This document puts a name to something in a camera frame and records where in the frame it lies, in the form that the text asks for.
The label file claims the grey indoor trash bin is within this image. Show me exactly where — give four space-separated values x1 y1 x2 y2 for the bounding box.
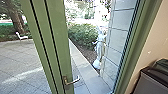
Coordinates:
131 65 168 94

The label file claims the green garden bush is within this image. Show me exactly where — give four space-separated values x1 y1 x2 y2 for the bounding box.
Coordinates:
67 23 100 52

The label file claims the white garden statue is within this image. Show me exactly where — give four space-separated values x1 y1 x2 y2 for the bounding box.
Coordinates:
91 27 108 71

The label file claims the white garden bench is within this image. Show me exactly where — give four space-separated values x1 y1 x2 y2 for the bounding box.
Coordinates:
14 31 30 42

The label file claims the large garden tree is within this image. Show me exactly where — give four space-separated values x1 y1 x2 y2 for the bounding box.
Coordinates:
0 0 27 35

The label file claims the metal door lever handle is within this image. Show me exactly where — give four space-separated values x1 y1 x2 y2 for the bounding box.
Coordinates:
62 74 81 87

